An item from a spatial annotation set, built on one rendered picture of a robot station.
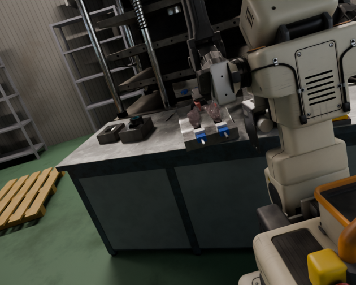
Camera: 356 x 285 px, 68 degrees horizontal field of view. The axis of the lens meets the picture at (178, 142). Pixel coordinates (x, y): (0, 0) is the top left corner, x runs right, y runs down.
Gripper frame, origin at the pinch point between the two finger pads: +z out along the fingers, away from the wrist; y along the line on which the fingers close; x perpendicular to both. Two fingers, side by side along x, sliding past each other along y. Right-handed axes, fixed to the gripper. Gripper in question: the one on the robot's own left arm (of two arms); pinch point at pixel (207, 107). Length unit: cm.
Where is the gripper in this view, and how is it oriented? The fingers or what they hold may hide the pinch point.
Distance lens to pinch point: 116.9
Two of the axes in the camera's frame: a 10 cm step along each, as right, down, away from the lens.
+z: 1.8, 6.2, 7.6
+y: -9.6, 2.8, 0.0
